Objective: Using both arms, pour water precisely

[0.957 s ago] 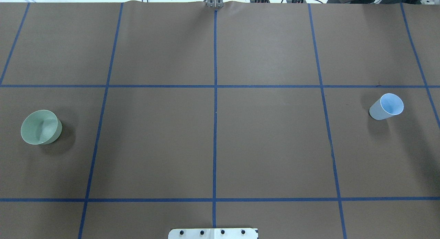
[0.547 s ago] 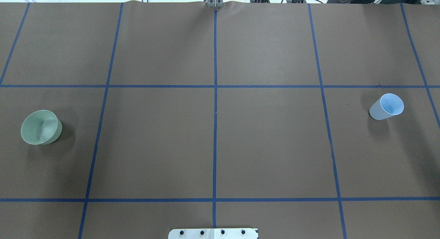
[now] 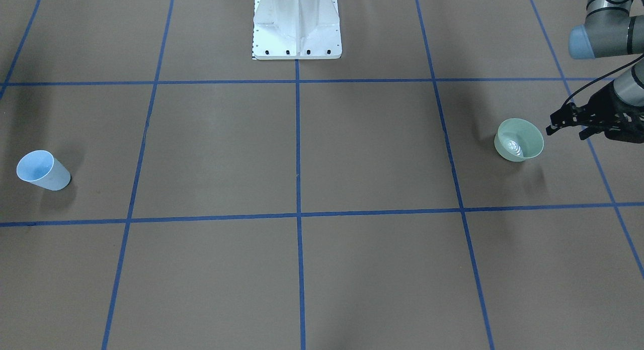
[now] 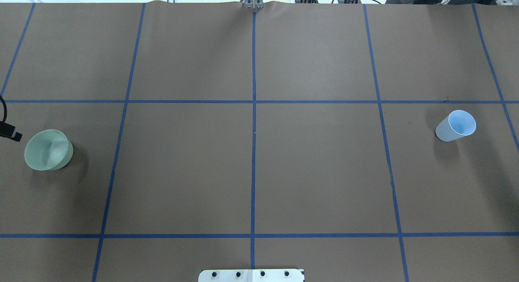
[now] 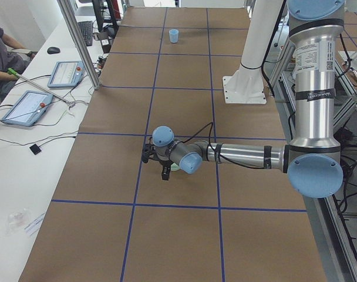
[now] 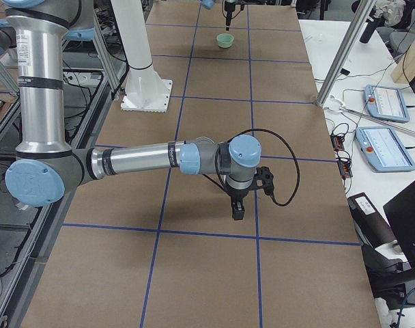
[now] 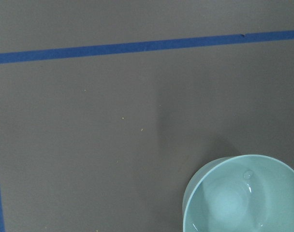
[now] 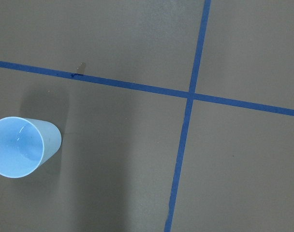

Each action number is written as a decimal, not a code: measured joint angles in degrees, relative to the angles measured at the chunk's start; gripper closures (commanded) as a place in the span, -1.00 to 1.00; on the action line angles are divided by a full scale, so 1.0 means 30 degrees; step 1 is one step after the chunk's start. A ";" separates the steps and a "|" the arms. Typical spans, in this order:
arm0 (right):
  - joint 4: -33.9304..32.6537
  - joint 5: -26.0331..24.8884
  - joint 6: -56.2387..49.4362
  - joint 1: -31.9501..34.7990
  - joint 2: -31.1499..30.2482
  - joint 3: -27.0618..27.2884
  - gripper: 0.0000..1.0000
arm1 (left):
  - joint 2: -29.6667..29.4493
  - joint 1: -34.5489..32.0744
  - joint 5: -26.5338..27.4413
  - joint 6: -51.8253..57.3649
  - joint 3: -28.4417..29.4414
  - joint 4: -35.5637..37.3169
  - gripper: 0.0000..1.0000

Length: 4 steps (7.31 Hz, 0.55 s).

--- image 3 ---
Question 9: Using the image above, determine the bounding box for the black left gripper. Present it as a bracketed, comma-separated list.
[546, 83, 642, 141]

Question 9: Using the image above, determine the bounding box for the mint green bowl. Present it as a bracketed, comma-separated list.
[493, 118, 544, 162]

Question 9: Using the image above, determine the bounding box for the light blue plastic cup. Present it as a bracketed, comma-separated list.
[16, 150, 71, 191]

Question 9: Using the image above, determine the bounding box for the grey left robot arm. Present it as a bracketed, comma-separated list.
[545, 0, 643, 144]

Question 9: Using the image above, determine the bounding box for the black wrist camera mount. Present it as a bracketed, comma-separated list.
[604, 115, 643, 144]

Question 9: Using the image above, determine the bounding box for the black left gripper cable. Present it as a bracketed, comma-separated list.
[562, 58, 640, 109]

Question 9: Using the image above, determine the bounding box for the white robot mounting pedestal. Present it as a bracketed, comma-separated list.
[252, 0, 343, 60]

